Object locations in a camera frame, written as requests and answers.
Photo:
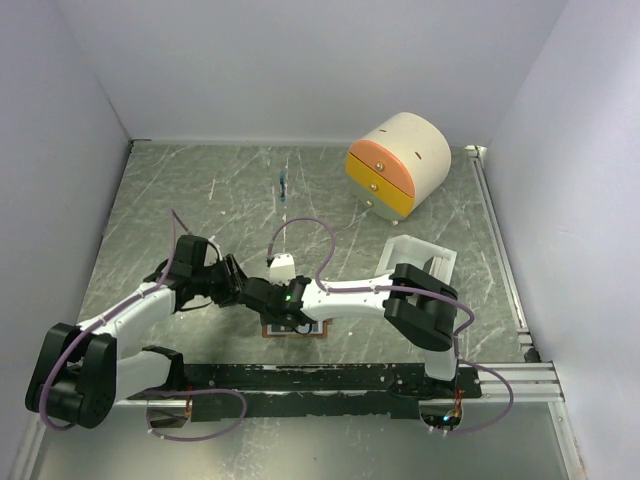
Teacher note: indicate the blue mark on table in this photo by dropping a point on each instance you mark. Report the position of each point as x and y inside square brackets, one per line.
[282, 186]

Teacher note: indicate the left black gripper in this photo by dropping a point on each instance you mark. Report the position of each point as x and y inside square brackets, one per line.
[232, 284]

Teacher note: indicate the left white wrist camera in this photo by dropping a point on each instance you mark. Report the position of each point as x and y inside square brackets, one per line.
[214, 245]

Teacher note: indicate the white plastic card tray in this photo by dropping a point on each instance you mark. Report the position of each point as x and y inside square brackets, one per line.
[435, 260]

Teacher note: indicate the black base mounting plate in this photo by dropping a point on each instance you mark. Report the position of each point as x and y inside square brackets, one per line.
[397, 390]

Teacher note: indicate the cream mini drawer cabinet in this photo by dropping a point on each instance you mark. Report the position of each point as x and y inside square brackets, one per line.
[397, 165]

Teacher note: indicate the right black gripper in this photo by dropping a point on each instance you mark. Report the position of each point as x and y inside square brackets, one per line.
[266, 319]

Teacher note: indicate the brown leather card holder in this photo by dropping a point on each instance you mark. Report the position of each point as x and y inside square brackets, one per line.
[312, 331]

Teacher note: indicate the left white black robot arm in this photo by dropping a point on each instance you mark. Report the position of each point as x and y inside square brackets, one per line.
[83, 370]

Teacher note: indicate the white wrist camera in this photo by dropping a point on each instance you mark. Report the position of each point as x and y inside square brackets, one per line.
[214, 245]
[281, 268]

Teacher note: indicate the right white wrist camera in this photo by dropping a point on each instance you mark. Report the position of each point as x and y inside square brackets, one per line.
[281, 268]

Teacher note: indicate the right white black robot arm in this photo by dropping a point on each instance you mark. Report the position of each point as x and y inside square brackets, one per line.
[420, 307]

